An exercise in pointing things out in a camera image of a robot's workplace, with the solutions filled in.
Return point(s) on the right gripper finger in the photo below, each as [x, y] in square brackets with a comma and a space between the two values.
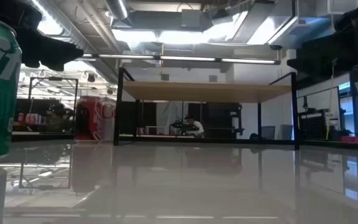
[315, 67]
[328, 46]

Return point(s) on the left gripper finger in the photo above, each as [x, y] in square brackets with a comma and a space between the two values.
[57, 66]
[42, 49]

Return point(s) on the wooden shelf board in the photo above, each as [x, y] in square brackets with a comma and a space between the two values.
[197, 91]

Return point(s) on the person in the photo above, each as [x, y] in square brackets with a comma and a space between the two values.
[194, 126]
[56, 118]

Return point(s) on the pack of red cans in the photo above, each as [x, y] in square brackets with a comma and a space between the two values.
[31, 118]

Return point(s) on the black pegboard rack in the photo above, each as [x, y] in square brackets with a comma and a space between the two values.
[314, 126]

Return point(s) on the grey bin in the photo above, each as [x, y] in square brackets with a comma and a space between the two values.
[286, 132]
[267, 132]

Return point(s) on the small red object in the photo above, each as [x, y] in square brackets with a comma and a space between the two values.
[350, 139]

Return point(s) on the black cabinet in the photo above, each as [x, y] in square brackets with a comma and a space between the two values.
[222, 119]

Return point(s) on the long white tube light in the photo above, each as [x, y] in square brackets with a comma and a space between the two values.
[185, 58]

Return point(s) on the grey ventilation box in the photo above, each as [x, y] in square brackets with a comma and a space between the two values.
[191, 18]

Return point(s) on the black metal station frame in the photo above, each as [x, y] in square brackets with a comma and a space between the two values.
[54, 78]

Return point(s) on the dark dome security camera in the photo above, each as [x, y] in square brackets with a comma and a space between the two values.
[275, 47]

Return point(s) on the round silver air duct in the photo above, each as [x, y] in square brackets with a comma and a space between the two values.
[117, 7]

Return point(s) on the black aluminium table frame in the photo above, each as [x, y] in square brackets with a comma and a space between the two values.
[213, 141]

